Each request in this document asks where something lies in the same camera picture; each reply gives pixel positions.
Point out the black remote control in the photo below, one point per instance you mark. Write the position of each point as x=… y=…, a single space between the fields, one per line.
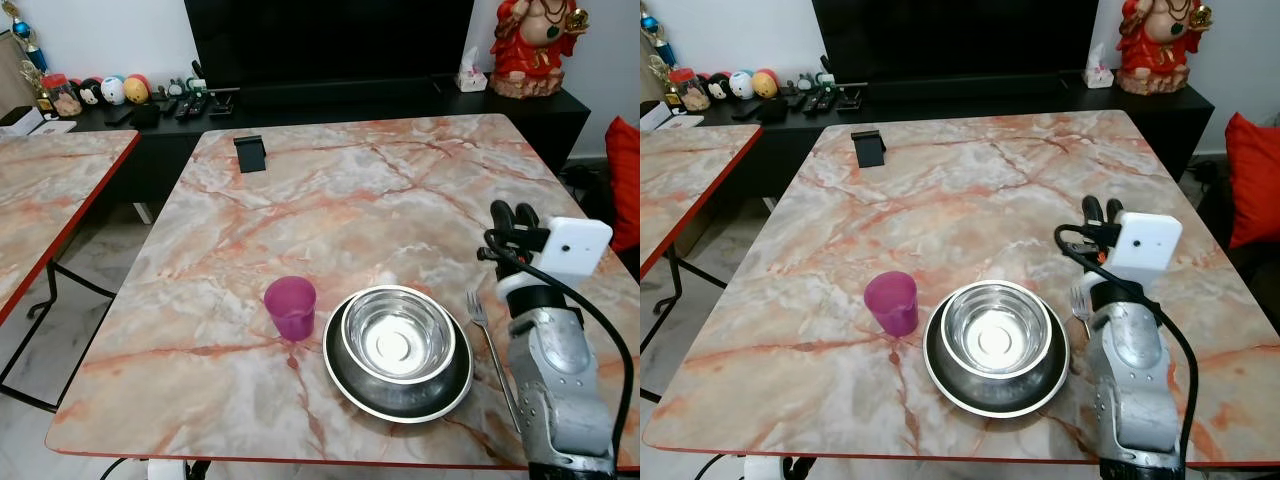
x=188 y=106
x=816 y=100

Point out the gold trophy with blue ball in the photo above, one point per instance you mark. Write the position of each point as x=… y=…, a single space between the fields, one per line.
x=27 y=40
x=655 y=40

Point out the white round plush toy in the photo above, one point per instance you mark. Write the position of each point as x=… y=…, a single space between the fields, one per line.
x=113 y=90
x=741 y=84

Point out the black metal table frame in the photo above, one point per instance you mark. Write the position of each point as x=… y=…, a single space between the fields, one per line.
x=85 y=280
x=700 y=272

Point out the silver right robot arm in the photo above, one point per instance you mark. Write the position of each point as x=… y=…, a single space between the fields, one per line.
x=1135 y=380
x=555 y=380

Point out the black round plush toy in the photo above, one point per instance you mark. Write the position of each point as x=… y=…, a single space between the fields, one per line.
x=718 y=86
x=90 y=92

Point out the black television screen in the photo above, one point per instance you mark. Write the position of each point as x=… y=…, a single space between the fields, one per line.
x=330 y=40
x=950 y=40

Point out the red cushion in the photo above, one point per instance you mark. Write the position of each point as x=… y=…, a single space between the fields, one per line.
x=1255 y=180
x=622 y=185

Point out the small black box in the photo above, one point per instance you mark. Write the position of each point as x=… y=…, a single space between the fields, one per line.
x=772 y=110
x=145 y=115

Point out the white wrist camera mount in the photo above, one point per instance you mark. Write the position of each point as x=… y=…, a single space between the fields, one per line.
x=165 y=469
x=1145 y=245
x=575 y=250
x=765 y=469

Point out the pink plastic cup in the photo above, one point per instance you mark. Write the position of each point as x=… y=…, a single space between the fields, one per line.
x=891 y=300
x=291 y=305

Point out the yellow round plush toy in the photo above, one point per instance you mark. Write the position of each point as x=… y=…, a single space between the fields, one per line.
x=136 y=88
x=765 y=82

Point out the red laughing buddha statue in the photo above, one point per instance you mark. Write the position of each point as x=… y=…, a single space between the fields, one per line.
x=1160 y=45
x=535 y=45

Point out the black television console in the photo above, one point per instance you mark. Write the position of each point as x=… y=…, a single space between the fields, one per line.
x=1000 y=105
x=400 y=110

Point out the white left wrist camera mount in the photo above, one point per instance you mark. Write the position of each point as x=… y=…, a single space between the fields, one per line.
x=165 y=469
x=765 y=469

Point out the white cardboard box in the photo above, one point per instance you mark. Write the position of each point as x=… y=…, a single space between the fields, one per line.
x=20 y=120
x=655 y=115

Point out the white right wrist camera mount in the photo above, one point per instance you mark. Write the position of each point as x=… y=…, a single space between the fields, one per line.
x=1145 y=245
x=575 y=250

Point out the stainless steel bowl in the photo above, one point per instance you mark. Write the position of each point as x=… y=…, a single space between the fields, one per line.
x=997 y=328
x=398 y=335

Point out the silver metal fork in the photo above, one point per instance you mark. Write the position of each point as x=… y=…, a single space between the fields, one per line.
x=1079 y=305
x=480 y=312

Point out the black phone stand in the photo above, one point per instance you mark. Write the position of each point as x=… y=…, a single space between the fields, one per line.
x=250 y=152
x=869 y=148

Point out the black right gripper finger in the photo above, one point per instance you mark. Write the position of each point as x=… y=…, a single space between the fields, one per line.
x=526 y=218
x=1093 y=211
x=500 y=216
x=1113 y=212

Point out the red-lidded snack jar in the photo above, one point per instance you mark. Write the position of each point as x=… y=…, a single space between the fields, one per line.
x=688 y=90
x=62 y=95

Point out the dark steel deep plate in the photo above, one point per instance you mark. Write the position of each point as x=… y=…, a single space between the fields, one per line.
x=945 y=385
x=345 y=385

